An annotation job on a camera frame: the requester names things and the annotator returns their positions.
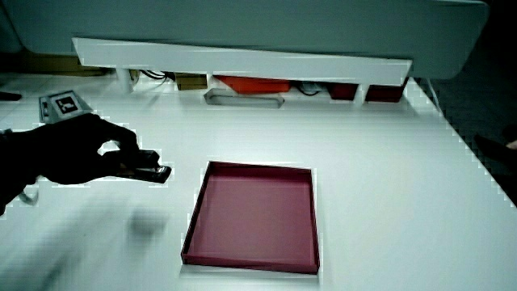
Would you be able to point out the small dark red box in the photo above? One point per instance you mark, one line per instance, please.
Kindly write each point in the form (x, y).
(342, 91)

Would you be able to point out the person's right forearm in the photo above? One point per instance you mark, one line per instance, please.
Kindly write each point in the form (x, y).
(16, 161)

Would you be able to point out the black flat object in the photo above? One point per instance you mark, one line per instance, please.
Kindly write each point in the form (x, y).
(10, 96)

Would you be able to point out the dark red shallow tray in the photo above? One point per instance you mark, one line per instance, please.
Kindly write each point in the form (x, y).
(254, 218)

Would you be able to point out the white desk shelf riser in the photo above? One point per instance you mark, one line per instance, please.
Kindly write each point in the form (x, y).
(242, 60)

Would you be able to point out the orange box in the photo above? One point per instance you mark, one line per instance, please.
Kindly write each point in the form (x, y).
(254, 85)

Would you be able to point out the black stapler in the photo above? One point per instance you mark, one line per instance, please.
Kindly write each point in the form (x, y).
(153, 174)

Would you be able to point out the wide dark red box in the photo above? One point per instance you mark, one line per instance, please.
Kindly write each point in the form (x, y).
(385, 94)

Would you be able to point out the white desk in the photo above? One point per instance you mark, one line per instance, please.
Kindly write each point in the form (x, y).
(383, 182)

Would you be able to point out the person's right hand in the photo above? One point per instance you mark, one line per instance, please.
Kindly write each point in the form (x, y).
(68, 149)

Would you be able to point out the grey desk partition screen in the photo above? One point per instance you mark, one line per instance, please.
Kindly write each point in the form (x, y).
(282, 24)

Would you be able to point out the large brown cardboard box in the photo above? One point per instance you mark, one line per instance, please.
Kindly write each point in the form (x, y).
(52, 64)

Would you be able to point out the small brown cardboard box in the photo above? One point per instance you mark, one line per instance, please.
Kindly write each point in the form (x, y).
(192, 81)

